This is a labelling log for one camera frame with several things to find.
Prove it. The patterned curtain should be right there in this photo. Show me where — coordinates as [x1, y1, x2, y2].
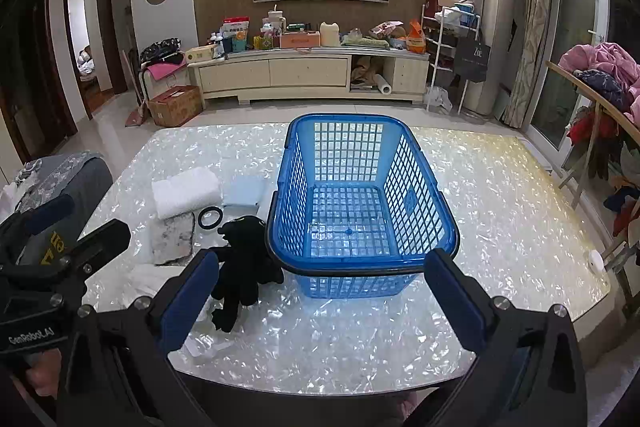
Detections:
[500, 0, 553, 128]

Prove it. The pile of clothes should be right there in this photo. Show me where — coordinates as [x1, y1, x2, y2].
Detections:
[559, 42, 640, 228]

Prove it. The orange bag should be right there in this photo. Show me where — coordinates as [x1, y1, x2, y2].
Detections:
[406, 21, 427, 54]

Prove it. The white metal rack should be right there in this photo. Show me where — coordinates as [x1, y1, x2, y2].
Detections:
[421, 0, 481, 112]

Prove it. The cream television cabinet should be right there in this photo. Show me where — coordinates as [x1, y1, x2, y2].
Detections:
[187, 47, 432, 105]

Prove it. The broom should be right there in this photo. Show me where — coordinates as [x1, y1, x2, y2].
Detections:
[122, 49, 149, 128]

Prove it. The green cloth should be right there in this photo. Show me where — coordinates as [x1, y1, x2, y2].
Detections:
[342, 36, 388, 48]

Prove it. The wooden chair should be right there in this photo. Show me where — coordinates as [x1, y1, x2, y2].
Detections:
[545, 59, 640, 278]

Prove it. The black hair tie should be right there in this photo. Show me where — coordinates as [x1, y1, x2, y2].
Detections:
[197, 206, 224, 230]

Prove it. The person's left hand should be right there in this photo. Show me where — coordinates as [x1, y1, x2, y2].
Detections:
[12, 349, 63, 413]

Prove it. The black shopping bag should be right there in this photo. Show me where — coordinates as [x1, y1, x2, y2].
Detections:
[454, 38, 488, 82]

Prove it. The pale yellow carton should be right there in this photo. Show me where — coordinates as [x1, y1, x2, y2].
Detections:
[185, 46, 217, 64]

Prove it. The grey and white fleece cloth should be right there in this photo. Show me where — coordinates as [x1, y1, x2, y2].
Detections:
[152, 213, 196, 267]

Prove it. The blue plastic basket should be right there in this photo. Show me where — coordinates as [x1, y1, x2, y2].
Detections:
[265, 113, 461, 299]

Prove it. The black plush toy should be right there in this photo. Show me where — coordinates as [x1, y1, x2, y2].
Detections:
[210, 216, 285, 334]

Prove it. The red and white snack bag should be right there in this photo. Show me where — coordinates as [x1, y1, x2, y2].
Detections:
[222, 18, 250, 38]

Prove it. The pink cloth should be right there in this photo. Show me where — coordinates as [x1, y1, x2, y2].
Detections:
[142, 62, 188, 80]

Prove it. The pink box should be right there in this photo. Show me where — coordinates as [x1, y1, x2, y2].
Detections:
[280, 32, 321, 49]

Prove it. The white plastic bag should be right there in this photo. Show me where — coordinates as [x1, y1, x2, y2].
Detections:
[425, 87, 453, 112]

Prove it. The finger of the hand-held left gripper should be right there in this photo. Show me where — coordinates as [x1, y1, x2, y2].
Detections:
[0, 193, 76, 258]
[0, 220, 132, 305]

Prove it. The dark wooden door frame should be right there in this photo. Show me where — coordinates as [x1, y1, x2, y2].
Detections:
[64, 0, 126, 118]

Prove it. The glass sliding door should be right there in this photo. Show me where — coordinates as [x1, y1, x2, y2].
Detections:
[530, 0, 612, 148]

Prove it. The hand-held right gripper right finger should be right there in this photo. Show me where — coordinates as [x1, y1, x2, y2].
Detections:
[410, 248, 588, 427]

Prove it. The light blue cloth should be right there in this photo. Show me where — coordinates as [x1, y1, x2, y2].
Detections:
[222, 177, 266, 208]

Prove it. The black patterned bag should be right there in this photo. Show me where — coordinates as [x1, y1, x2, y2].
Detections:
[140, 38, 186, 64]

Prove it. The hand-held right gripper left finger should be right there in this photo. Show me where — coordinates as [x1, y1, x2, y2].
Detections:
[57, 249, 221, 427]

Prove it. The white waffle towel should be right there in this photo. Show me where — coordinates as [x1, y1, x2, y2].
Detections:
[151, 167, 222, 220]

